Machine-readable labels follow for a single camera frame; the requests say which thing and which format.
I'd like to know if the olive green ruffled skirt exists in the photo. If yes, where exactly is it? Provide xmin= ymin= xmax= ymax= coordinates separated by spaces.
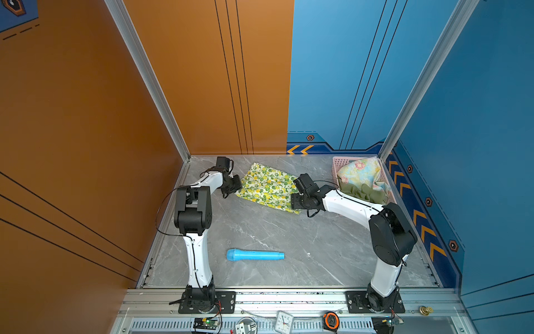
xmin=338 ymin=179 xmax=389 ymax=205

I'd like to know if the pastel floral skirt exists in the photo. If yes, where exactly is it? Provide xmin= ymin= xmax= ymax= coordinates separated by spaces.
xmin=337 ymin=157 xmax=387 ymax=191

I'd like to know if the brass round knob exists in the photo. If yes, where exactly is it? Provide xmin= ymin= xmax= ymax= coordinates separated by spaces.
xmin=419 ymin=306 xmax=434 ymax=316

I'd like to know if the pink perforated plastic basket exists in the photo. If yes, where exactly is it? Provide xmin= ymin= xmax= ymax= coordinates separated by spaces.
xmin=332 ymin=157 xmax=396 ymax=205

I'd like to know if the right circuit board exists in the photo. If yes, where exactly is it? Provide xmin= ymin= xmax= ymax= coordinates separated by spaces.
xmin=371 ymin=317 xmax=405 ymax=334

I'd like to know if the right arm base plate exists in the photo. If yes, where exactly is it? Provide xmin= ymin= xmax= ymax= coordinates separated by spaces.
xmin=345 ymin=288 xmax=406 ymax=314

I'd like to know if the green circuit board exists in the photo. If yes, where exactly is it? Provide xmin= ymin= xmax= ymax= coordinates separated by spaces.
xmin=191 ymin=317 xmax=221 ymax=333

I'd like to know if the small white clock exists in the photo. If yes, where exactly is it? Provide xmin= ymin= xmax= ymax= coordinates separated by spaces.
xmin=274 ymin=311 xmax=294 ymax=334

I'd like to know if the white power plug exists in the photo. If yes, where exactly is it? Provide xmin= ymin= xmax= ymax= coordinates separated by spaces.
xmin=234 ymin=317 xmax=258 ymax=334

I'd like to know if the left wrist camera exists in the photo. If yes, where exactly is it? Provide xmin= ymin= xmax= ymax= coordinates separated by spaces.
xmin=216 ymin=157 xmax=234 ymax=173

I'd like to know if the aluminium front rail frame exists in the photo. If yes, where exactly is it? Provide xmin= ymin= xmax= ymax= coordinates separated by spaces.
xmin=111 ymin=287 xmax=477 ymax=333

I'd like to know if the aluminium corner post left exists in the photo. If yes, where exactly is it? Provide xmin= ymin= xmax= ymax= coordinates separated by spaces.
xmin=104 ymin=0 xmax=191 ymax=163

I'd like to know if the orange black tape measure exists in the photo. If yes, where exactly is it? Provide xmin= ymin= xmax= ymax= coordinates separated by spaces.
xmin=322 ymin=311 xmax=340 ymax=333

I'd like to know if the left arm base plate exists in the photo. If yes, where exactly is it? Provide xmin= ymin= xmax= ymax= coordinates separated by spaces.
xmin=178 ymin=289 xmax=236 ymax=315

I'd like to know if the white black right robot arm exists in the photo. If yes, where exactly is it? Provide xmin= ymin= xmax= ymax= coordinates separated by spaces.
xmin=291 ymin=186 xmax=418 ymax=314

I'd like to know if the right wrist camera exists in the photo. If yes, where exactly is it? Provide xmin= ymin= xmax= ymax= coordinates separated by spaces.
xmin=293 ymin=173 xmax=318 ymax=196

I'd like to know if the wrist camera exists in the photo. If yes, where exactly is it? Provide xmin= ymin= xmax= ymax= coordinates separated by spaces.
xmin=293 ymin=173 xmax=318 ymax=196
xmin=216 ymin=157 xmax=234 ymax=173

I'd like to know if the aluminium corner post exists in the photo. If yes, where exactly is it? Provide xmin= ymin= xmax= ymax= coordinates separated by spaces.
xmin=104 ymin=0 xmax=191 ymax=163
xmin=378 ymin=0 xmax=479 ymax=162

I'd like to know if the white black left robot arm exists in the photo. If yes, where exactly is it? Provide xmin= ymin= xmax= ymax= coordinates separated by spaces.
xmin=167 ymin=167 xmax=241 ymax=315

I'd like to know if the aluminium corner post right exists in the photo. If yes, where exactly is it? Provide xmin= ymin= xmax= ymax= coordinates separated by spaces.
xmin=378 ymin=0 xmax=479 ymax=162

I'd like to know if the lemon print skirt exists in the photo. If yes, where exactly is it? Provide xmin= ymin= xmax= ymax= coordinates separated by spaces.
xmin=236 ymin=163 xmax=300 ymax=214

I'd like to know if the blue toy microphone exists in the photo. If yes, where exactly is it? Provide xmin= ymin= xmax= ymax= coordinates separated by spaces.
xmin=227 ymin=249 xmax=285 ymax=262

